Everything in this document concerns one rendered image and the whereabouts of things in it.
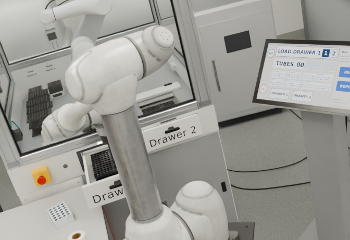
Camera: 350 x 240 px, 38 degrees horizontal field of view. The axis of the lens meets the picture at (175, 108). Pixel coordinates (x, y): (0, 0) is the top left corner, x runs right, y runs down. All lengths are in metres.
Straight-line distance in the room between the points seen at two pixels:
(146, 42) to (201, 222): 0.62
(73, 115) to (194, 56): 0.79
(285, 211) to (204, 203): 1.61
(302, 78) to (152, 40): 1.05
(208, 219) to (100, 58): 0.66
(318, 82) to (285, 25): 3.64
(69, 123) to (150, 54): 0.54
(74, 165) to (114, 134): 1.06
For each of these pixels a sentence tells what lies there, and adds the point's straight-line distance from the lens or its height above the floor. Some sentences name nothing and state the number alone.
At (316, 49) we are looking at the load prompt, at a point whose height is 1.17.
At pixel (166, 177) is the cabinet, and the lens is 2.58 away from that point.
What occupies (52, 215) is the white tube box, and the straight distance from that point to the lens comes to 2.30.
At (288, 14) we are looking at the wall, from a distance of 5.85.
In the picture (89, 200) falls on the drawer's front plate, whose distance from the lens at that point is 2.17.
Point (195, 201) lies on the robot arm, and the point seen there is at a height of 1.04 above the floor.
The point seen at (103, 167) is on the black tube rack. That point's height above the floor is 0.90.
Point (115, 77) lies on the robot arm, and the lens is 1.34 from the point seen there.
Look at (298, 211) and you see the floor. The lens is 3.22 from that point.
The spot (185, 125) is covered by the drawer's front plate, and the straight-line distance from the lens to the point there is 2.45.
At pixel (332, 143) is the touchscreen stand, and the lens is 2.42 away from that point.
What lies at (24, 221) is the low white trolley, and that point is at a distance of 2.41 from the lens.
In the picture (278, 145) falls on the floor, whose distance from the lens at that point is 3.88.
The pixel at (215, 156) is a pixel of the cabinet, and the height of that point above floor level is 0.66.
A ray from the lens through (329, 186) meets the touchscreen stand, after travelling 2.57.
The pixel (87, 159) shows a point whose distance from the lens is 2.48.
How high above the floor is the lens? 1.99
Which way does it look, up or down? 25 degrees down
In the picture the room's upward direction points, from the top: 14 degrees counter-clockwise
